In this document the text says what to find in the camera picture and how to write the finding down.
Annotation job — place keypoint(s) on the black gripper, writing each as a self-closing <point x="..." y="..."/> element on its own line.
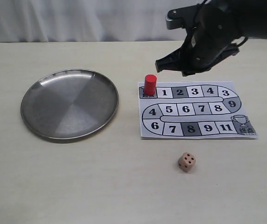
<point x="208" y="44"/>

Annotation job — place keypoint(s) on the red cylinder game piece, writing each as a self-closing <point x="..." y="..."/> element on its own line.
<point x="150" y="84"/>

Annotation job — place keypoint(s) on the wooden die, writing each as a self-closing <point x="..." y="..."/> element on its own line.
<point x="186" y="162"/>

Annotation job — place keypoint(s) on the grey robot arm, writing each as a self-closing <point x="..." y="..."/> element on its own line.
<point x="250" y="17"/>

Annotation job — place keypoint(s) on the paper number game board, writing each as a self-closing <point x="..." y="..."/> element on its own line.
<point x="193" y="110"/>

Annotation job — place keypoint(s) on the round stainless steel plate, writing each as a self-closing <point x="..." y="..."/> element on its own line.
<point x="69" y="105"/>

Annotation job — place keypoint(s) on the white backdrop curtain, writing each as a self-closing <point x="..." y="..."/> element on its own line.
<point x="88" y="20"/>

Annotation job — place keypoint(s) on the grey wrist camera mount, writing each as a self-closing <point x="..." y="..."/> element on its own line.
<point x="181" y="17"/>

